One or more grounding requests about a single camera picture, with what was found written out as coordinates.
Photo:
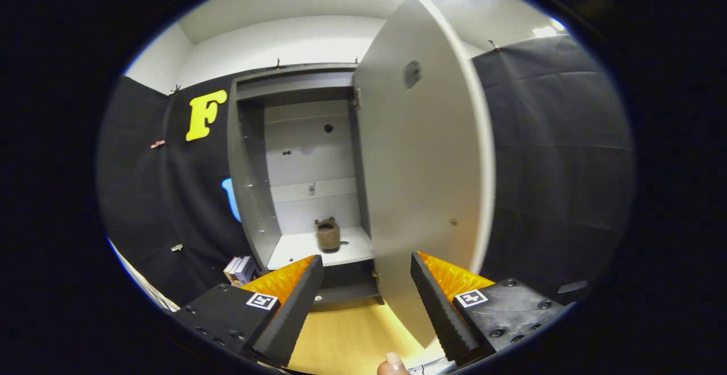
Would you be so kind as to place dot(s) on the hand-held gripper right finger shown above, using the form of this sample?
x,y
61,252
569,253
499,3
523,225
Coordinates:
x,y
440,312

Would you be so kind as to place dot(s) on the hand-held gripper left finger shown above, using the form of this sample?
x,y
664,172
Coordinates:
x,y
292,312

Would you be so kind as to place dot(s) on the brown fuzzy shoe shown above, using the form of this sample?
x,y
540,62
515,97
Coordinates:
x,y
328,236

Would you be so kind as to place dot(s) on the grey shoe cabinet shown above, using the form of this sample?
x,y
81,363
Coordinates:
x,y
250,193

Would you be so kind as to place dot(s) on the beige shoe cabinet door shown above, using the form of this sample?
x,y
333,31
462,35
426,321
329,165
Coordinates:
x,y
420,165

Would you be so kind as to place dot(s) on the blue book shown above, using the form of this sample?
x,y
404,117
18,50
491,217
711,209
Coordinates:
x,y
249,270

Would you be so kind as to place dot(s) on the black backdrop cloth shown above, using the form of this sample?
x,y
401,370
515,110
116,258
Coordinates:
x,y
562,165

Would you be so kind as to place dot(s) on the copper cloth clip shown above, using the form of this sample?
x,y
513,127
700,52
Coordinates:
x,y
157,144

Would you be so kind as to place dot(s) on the small ceiling light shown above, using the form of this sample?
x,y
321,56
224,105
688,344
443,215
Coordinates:
x,y
550,27

